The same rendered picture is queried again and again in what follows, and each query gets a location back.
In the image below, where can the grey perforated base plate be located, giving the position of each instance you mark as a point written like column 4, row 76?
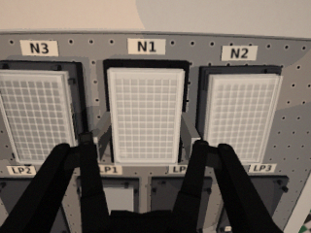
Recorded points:
column 289, row 142

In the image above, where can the white label reading n1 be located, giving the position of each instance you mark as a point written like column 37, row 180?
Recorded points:
column 146, row 46

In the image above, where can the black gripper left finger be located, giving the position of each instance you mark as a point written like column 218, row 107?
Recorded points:
column 37, row 207

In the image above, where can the translucent plastic plate lid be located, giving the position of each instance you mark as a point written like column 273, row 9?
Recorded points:
column 118, row 197

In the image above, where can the white n2 label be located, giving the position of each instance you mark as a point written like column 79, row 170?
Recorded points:
column 239, row 53

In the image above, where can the white well plate lid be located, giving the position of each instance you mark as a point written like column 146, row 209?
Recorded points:
column 145, row 108
column 240, row 113

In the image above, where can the white n3 label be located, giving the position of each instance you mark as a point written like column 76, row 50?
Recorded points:
column 42, row 48

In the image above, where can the white label reading lp3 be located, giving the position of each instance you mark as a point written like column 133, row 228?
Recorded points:
column 263, row 168

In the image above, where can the white label reading lp4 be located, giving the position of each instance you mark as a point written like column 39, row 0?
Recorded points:
column 180, row 169

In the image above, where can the white label reading lp1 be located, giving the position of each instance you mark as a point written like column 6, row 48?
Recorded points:
column 110, row 169

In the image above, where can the cream label reading lp2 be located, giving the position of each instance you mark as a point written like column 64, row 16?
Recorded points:
column 21, row 170

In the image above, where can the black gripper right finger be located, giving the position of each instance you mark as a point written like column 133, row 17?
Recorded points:
column 244, row 208

